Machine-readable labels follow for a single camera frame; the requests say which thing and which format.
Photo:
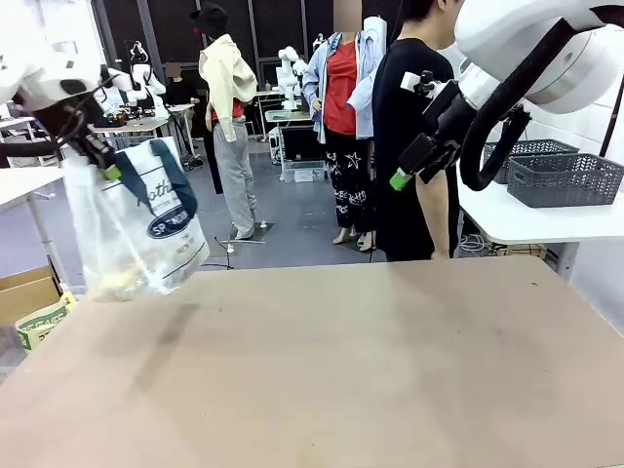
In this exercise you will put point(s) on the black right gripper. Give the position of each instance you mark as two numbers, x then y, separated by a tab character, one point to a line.
448	112

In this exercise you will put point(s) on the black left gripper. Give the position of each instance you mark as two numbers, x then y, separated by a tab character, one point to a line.
63	127

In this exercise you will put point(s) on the person's right forearm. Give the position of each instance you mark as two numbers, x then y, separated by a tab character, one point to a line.
436	219

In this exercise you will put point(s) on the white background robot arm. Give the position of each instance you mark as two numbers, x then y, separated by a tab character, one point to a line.
291	73
146	80

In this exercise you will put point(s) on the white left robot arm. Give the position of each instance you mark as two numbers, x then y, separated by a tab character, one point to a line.
44	49

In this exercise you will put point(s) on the small white robot arm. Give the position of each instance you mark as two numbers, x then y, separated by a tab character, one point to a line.
320	39

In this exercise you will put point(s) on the person in black t-shirt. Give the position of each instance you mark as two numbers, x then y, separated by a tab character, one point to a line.
404	146

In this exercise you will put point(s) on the wooden top work table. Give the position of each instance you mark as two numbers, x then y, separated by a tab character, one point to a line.
131	126

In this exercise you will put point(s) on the white desk top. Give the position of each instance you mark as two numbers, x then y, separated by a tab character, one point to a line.
27	187

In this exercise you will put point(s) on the seated person black shirt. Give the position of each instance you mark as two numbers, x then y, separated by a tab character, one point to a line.
184	97

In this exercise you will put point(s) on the person in red shirt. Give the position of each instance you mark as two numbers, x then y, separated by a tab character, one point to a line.
341	97

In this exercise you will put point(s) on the white side table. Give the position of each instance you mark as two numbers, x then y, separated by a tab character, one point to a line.
526	222

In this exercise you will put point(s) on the clear storage bin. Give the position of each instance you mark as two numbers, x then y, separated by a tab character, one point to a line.
304	171

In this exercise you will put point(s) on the black equipment case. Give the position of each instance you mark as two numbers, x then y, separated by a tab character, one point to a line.
302	144

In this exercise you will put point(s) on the mannequin beige jacket grey pants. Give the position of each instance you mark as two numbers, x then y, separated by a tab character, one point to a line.
229	97

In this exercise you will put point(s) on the small green top table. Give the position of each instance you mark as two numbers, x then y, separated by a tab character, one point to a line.
287	115

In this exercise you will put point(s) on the brown cardboard box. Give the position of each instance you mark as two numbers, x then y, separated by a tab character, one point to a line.
27	292

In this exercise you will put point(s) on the white computer tower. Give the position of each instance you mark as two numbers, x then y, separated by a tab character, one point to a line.
275	146

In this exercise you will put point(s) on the green white paper sack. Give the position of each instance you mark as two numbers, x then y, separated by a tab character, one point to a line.
44	322

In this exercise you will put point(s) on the black slanted pole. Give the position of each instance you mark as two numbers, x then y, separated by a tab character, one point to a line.
613	117

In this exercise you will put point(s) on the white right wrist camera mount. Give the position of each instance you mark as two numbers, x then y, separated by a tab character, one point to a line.
419	84

